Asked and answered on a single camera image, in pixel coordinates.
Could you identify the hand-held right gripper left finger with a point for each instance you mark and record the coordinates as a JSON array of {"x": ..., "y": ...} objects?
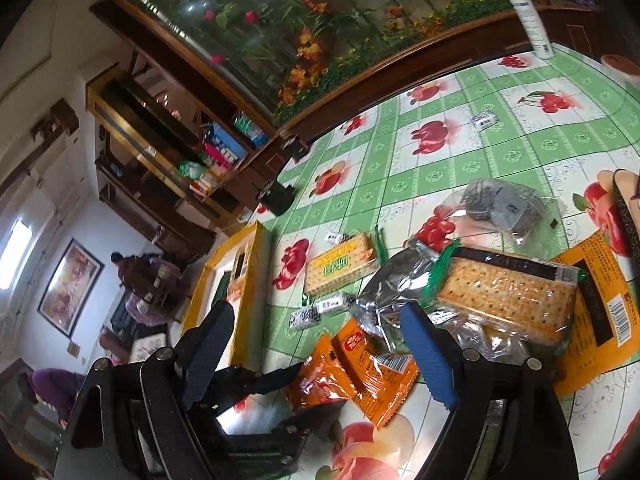
[{"x": 205, "y": 355}]

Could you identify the window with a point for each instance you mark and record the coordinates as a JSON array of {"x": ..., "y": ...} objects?
[{"x": 15, "y": 255}]

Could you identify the white spray bottle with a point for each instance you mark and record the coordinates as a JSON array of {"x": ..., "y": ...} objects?
[{"x": 532, "y": 25}]

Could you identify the red and white container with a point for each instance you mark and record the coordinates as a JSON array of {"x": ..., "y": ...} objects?
[{"x": 622, "y": 67}]

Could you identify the wooden wall bracket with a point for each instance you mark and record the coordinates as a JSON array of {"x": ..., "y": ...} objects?
[{"x": 55, "y": 122}]

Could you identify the large cracker packet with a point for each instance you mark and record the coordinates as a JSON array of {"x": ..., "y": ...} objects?
[{"x": 505, "y": 295}]

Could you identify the small black-white candy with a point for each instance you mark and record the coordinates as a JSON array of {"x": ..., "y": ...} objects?
[
  {"x": 305, "y": 317},
  {"x": 335, "y": 237},
  {"x": 331, "y": 305},
  {"x": 484, "y": 120}
]

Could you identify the pink-soled black sandal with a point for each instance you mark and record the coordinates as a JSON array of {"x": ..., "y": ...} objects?
[{"x": 627, "y": 215}]

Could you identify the clear bag of grey packets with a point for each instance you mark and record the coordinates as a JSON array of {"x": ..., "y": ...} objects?
[{"x": 500, "y": 205}]

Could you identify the wooden-framed planted aquarium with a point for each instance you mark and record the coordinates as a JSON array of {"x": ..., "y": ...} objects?
[{"x": 350, "y": 10}]

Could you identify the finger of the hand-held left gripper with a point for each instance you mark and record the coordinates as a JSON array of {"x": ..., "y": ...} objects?
[
  {"x": 310, "y": 420},
  {"x": 265, "y": 380}
]

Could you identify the framed wall picture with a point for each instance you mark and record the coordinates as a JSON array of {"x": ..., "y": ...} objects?
[{"x": 70, "y": 287}]

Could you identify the yellow cardboard box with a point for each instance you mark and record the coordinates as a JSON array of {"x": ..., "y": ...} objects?
[{"x": 247, "y": 260}]

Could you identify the small black box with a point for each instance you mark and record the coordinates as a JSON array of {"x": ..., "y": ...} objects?
[{"x": 295, "y": 146}]

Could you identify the large orange snack bag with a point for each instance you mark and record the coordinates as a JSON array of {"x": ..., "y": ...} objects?
[{"x": 590, "y": 340}]

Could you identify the wooden shelf cabinet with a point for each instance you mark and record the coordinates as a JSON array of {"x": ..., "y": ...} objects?
[{"x": 145, "y": 210}]

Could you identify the blue box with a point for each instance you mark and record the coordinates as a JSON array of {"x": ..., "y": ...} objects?
[{"x": 222, "y": 145}]

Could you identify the green and white pack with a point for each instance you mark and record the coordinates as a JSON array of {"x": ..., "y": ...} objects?
[{"x": 248, "y": 127}]

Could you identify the silver foil bag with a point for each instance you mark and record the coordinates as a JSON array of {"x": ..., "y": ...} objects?
[{"x": 395, "y": 280}]

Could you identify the small orange snack packet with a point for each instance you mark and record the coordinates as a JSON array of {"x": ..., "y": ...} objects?
[
  {"x": 317, "y": 377},
  {"x": 382, "y": 370}
]

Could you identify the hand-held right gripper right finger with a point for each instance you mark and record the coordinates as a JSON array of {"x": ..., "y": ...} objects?
[{"x": 427, "y": 360}]

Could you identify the dark wooden cabinet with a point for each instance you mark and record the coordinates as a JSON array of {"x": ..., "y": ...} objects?
[{"x": 575, "y": 30}]

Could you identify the small yellow cracker packet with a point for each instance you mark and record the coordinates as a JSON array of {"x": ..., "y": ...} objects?
[{"x": 340, "y": 270}]

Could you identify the green fruit-print tablecloth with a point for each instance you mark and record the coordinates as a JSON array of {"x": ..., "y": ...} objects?
[{"x": 400, "y": 175}]

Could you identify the green packet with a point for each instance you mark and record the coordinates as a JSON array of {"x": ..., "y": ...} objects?
[{"x": 192, "y": 170}]

